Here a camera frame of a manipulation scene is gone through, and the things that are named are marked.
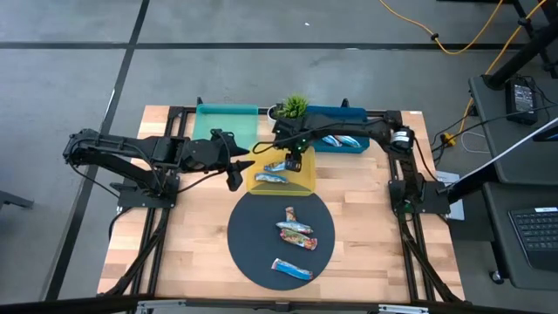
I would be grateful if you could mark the blue red granola bar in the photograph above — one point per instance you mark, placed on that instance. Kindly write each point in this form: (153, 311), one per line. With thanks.
(292, 269)

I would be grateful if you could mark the dark grey desk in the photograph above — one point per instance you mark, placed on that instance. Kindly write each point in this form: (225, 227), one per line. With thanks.
(514, 152)
(501, 244)

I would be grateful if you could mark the black white diagonal beam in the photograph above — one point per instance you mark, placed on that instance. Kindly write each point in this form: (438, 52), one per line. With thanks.
(471, 183)

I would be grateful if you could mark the red green granola bar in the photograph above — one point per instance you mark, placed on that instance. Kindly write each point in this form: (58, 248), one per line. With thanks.
(298, 239)

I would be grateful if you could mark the black aluminium table frame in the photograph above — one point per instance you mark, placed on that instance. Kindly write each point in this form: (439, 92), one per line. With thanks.
(176, 112)

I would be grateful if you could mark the green potted plant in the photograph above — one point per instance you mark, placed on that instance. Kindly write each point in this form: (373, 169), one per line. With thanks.
(294, 106)

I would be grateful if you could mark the silver bracket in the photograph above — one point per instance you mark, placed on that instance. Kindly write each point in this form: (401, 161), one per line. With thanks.
(403, 309)
(161, 307)

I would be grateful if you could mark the blue brown granola bar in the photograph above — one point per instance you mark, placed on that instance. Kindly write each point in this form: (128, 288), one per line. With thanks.
(274, 166)
(271, 177)

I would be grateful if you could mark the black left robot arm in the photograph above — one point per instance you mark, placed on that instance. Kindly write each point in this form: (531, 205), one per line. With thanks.
(131, 148)

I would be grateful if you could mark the black power adapter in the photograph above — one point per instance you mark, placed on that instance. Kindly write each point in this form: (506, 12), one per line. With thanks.
(521, 100)

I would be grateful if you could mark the black caster wheel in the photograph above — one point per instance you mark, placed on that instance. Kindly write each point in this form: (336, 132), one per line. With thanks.
(495, 277)

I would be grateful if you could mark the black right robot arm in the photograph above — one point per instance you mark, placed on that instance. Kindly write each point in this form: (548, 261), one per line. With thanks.
(349, 126)

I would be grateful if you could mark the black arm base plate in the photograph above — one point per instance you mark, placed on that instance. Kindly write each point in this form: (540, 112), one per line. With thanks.
(131, 198)
(431, 205)

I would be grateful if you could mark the teal plastic tray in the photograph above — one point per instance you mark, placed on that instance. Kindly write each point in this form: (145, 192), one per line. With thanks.
(226, 124)

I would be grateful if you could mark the small dark plant white pot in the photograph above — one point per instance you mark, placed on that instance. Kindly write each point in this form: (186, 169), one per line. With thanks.
(270, 115)

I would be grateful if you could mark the black front crossbar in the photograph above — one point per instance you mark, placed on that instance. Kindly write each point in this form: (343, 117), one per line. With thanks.
(65, 305)

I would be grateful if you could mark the yellow plastic tray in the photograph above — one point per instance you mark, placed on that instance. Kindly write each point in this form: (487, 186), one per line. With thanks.
(305, 179)

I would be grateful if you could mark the black stand leg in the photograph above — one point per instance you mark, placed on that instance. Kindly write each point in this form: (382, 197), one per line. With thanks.
(523, 54)

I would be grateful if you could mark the light grey plate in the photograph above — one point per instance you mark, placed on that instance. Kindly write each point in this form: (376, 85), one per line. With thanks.
(455, 213)

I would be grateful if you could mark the dark blue plastic tray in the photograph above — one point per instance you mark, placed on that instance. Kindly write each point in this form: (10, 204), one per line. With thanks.
(335, 112)

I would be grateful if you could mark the round dark woven mat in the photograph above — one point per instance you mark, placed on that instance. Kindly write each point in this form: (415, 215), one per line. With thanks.
(261, 244)

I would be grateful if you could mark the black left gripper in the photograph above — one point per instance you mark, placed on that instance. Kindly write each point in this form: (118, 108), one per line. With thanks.
(205, 154)

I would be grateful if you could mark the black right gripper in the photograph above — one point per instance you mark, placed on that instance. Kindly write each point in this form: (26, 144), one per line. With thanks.
(294, 162)

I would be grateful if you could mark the black keyboard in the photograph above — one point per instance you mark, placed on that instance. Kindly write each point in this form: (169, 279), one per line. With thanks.
(540, 235)

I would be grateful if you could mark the dark grey chair leg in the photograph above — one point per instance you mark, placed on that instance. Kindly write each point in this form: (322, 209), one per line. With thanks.
(13, 200)

